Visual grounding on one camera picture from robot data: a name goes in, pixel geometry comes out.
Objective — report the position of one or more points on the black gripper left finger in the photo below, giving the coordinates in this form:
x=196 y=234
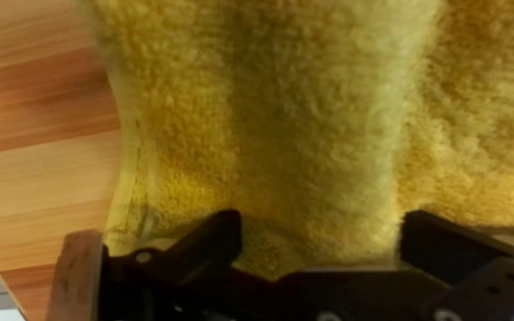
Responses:
x=205 y=245

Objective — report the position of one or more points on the yellow terry towel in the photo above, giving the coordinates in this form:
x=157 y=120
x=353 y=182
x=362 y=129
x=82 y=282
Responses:
x=303 y=118

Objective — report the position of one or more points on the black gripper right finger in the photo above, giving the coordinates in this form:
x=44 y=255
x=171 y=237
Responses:
x=476 y=264

